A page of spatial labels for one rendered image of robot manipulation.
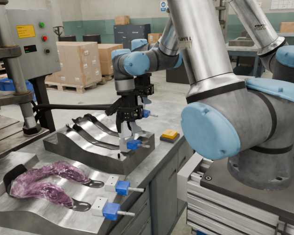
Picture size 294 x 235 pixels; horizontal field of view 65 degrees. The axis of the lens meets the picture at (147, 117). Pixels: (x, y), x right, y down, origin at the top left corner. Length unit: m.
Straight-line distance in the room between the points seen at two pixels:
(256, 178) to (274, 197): 0.05
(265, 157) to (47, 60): 1.44
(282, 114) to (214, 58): 0.17
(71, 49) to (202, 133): 4.53
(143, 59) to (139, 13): 7.75
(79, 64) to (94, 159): 3.89
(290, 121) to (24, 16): 1.46
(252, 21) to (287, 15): 6.09
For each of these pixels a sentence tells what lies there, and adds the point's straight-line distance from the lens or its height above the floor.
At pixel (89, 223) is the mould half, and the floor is 0.85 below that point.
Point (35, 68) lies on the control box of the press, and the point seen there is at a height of 1.13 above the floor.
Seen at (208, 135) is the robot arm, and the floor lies 1.21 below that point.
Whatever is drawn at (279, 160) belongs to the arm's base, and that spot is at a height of 1.11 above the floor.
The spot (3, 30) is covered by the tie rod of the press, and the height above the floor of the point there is 1.37.
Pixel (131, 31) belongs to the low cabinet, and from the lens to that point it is 8.07.
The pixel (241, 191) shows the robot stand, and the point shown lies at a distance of 0.58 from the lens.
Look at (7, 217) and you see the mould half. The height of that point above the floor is 0.85.
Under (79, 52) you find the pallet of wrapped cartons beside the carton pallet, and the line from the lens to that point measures 4.77.
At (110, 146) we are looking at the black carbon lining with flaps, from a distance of 1.05.
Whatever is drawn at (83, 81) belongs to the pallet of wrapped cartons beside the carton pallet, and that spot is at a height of 0.23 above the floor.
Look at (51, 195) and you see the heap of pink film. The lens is 0.83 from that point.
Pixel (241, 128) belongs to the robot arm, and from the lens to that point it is 0.43.
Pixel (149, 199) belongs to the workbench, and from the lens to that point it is 1.24.
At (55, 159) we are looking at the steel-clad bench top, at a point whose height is 0.80.
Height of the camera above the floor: 1.41
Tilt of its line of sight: 24 degrees down
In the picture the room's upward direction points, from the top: 3 degrees counter-clockwise
